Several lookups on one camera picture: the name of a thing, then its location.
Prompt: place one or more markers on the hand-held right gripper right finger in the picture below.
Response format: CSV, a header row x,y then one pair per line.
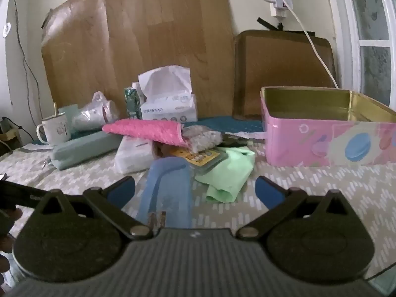
x,y
268,190

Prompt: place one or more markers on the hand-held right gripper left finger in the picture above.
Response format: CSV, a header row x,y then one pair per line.
x,y
122,188

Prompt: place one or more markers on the white tissue packet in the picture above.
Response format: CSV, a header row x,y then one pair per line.
x,y
133,156

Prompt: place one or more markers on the light green cloth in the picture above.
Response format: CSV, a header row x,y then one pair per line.
x,y
229,176

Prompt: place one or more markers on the light blue cloth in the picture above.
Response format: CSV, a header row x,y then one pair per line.
x,y
170,188

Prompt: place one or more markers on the pink textured cloth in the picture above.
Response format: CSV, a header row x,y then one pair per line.
x,y
145,131

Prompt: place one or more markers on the pink macaron print tin box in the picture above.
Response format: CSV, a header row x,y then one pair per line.
x,y
309,142

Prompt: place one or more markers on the white fluffy cloth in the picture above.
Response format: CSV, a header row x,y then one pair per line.
x,y
202,139

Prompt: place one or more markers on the person's left hand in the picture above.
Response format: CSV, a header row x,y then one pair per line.
x,y
16,214

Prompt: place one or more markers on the teal pencil case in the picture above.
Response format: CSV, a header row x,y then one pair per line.
x,y
83,150

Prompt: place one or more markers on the grey chevron tablecloth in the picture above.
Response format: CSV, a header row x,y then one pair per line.
x,y
324,185

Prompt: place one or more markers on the teal mat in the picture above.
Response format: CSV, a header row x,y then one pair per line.
x,y
235,125

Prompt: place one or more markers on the white enamel mug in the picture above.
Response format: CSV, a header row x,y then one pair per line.
x,y
55,130

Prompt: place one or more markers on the yellow label plastic case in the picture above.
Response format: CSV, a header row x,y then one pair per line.
x,y
201,159

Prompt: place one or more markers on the plastic wrapped paper cups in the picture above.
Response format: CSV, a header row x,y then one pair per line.
x,y
92,114

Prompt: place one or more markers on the green patterned carton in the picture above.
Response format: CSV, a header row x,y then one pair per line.
x,y
132,103

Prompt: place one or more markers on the pale teal box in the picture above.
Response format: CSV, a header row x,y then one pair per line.
x,y
68,111

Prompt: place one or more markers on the white tissue box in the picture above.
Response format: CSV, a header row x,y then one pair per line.
x,y
168,105

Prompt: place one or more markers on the small brown board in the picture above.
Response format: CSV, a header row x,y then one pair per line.
x,y
278,68

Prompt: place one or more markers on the large wood grain board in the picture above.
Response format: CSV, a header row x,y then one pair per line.
x,y
139,37

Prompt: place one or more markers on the white window frame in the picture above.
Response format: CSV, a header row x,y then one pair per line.
x,y
346,37

